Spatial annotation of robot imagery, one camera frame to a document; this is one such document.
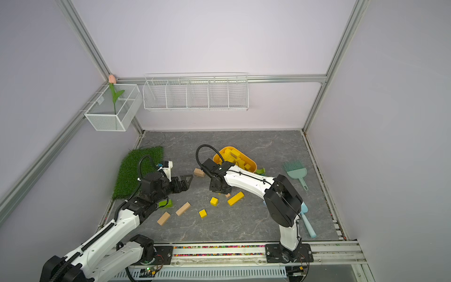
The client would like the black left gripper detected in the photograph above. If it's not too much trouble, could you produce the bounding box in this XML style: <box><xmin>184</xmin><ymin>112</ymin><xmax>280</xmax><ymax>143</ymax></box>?
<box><xmin>153</xmin><ymin>174</ymin><xmax>193</xmax><ymax>203</ymax></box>

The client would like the yellow plastic tub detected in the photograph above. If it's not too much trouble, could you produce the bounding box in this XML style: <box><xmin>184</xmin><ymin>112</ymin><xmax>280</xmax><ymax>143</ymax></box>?
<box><xmin>220</xmin><ymin>146</ymin><xmax>257</xmax><ymax>173</ymax></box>

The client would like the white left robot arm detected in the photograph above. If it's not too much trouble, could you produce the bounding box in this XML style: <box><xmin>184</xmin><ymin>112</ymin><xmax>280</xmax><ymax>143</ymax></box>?
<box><xmin>40</xmin><ymin>171</ymin><xmax>193</xmax><ymax>282</ymax></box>

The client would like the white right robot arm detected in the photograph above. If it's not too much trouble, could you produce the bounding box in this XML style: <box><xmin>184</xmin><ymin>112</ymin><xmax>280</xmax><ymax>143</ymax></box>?
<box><xmin>200</xmin><ymin>159</ymin><xmax>303</xmax><ymax>263</ymax></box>

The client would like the natural wood cube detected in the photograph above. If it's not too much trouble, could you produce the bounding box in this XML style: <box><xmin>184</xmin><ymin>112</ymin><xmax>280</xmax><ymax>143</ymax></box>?
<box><xmin>193</xmin><ymin>168</ymin><xmax>205</xmax><ymax>177</ymax></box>

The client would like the green rectangular block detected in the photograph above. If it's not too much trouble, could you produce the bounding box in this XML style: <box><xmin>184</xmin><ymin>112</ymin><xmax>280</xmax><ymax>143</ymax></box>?
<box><xmin>159</xmin><ymin>199</ymin><xmax>173</xmax><ymax>209</ymax></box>

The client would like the yellow cube below flat block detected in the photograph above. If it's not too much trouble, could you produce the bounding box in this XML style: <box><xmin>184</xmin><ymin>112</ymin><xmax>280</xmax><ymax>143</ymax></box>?
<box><xmin>210</xmin><ymin>197</ymin><xmax>218</xmax><ymax>206</ymax></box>

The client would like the green artificial grass mat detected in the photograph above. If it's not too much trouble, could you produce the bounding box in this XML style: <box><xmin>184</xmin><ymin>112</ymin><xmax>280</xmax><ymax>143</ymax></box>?
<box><xmin>112</xmin><ymin>146</ymin><xmax>164</xmax><ymax>200</ymax></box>

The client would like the natural wood block lower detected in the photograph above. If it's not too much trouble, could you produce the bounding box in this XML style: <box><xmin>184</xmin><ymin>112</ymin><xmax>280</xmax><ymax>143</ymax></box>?
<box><xmin>157</xmin><ymin>212</ymin><xmax>171</xmax><ymax>226</ymax></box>

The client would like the yellow long block diagonal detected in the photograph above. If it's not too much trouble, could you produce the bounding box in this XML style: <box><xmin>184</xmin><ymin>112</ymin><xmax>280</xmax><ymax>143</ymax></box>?
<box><xmin>227</xmin><ymin>192</ymin><xmax>244</xmax><ymax>206</ymax></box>

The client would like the natural wood long block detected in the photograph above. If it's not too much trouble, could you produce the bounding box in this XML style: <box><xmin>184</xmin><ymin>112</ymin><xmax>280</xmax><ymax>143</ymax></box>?
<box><xmin>176</xmin><ymin>202</ymin><xmax>191</xmax><ymax>216</ymax></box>

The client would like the yellow small cube bottom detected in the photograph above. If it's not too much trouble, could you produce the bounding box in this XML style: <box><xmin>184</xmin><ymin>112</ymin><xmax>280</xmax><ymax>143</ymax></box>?
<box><xmin>199</xmin><ymin>209</ymin><xmax>207</xmax><ymax>219</ymax></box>

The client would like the green plastic dustpan brush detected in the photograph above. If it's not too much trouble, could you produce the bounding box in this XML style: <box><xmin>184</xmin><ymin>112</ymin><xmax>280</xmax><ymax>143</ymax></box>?
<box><xmin>283</xmin><ymin>161</ymin><xmax>309</xmax><ymax>191</ymax></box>

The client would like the white mesh corner basket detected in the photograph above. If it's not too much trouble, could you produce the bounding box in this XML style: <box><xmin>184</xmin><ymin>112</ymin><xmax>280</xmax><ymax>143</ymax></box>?
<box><xmin>85</xmin><ymin>84</ymin><xmax>143</xmax><ymax>132</ymax></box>

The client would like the light blue plastic scoop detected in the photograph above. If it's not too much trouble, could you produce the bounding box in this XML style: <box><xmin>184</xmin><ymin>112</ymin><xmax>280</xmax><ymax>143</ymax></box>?
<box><xmin>300</xmin><ymin>202</ymin><xmax>317</xmax><ymax>239</ymax></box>

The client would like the pink artificial tulip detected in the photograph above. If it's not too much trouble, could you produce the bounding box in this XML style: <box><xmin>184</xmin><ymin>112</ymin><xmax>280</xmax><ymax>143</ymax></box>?
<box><xmin>108</xmin><ymin>74</ymin><xmax>124</xmax><ymax>114</ymax></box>

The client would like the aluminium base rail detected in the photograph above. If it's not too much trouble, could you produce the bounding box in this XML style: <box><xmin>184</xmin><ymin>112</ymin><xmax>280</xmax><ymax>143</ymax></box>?
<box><xmin>65</xmin><ymin>241</ymin><xmax>364</xmax><ymax>282</ymax></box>

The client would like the white wire shelf basket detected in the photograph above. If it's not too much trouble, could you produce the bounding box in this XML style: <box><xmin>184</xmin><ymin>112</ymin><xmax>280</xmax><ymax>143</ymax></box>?
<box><xmin>143</xmin><ymin>72</ymin><xmax>249</xmax><ymax>111</ymax></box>

